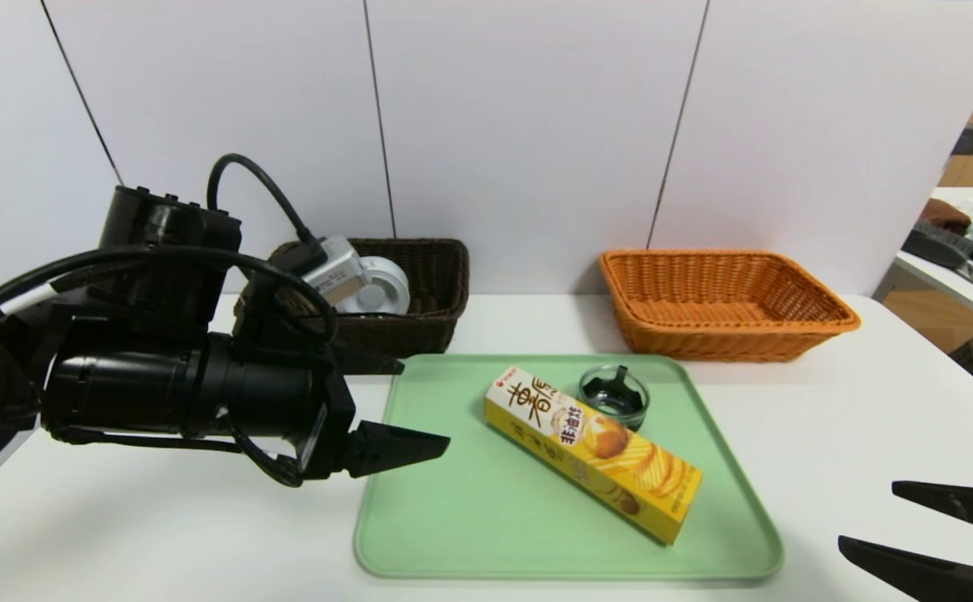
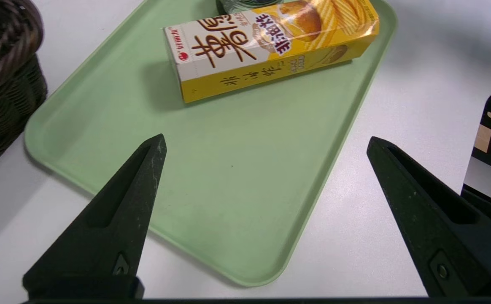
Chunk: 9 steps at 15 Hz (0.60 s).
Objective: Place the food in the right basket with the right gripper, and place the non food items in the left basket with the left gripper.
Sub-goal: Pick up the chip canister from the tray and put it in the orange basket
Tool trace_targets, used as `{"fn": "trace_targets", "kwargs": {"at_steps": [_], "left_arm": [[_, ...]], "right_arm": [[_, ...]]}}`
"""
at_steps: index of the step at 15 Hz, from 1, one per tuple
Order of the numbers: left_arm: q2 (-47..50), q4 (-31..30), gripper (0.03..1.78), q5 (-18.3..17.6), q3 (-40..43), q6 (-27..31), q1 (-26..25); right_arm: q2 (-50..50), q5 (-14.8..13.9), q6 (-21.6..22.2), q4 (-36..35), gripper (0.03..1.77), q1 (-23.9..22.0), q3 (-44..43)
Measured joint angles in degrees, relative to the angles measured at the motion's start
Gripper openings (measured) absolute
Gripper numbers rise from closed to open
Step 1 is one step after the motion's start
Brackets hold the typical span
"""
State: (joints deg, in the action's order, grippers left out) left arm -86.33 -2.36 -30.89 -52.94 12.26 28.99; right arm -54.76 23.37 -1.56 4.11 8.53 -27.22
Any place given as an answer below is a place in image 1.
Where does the dark brown wicker basket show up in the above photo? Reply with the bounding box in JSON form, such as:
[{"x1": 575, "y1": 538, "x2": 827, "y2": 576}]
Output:
[{"x1": 236, "y1": 238, "x2": 471, "y2": 359}]

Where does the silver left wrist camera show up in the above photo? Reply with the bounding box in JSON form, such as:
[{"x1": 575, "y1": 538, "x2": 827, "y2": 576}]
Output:
[{"x1": 303, "y1": 237, "x2": 370, "y2": 306}]

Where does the white side table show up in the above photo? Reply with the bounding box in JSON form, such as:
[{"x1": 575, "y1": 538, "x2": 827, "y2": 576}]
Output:
[{"x1": 896, "y1": 186, "x2": 973, "y2": 329}]

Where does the small glass jar black base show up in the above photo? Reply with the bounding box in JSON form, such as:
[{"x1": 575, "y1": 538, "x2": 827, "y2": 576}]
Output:
[{"x1": 578, "y1": 365, "x2": 651, "y2": 432}]

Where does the orange wicker basket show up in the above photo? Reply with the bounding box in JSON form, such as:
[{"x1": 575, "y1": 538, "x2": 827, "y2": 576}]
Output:
[{"x1": 599, "y1": 248, "x2": 863, "y2": 363}]

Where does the clear tape roll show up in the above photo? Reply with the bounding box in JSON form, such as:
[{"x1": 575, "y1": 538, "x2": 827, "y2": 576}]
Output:
[{"x1": 338, "y1": 256, "x2": 411, "y2": 317}]

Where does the brown cloth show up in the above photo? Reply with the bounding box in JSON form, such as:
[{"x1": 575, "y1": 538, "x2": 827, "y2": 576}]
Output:
[{"x1": 921, "y1": 198, "x2": 973, "y2": 236}]

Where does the yellow potato chips box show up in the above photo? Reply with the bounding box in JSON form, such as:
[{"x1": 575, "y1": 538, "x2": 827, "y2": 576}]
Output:
[{"x1": 484, "y1": 365, "x2": 704, "y2": 547}]

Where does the black flat tool case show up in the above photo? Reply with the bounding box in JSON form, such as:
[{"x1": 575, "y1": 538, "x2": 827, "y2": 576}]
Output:
[{"x1": 903, "y1": 220, "x2": 973, "y2": 306}]

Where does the black left camera cable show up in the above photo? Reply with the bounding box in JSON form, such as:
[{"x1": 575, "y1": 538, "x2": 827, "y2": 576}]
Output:
[{"x1": 0, "y1": 153, "x2": 339, "y2": 335}]

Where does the light green plastic tray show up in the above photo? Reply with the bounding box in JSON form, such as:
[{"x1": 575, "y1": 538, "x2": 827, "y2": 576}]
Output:
[{"x1": 353, "y1": 354, "x2": 786, "y2": 583}]

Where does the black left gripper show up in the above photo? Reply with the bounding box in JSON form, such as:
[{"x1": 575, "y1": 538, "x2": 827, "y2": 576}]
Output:
[{"x1": 191, "y1": 333, "x2": 451, "y2": 482}]

